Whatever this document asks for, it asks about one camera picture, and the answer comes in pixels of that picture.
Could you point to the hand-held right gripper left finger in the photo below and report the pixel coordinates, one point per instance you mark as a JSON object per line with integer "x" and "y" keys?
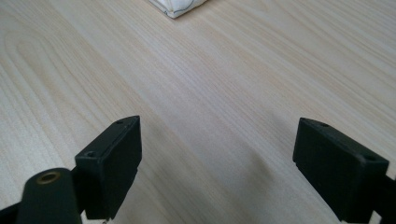
{"x": 107, "y": 161}

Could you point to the white cloth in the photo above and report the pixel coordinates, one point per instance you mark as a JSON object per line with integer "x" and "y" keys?
{"x": 176, "y": 6}

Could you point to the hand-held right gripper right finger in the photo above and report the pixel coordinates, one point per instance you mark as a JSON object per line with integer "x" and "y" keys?
{"x": 336, "y": 168}

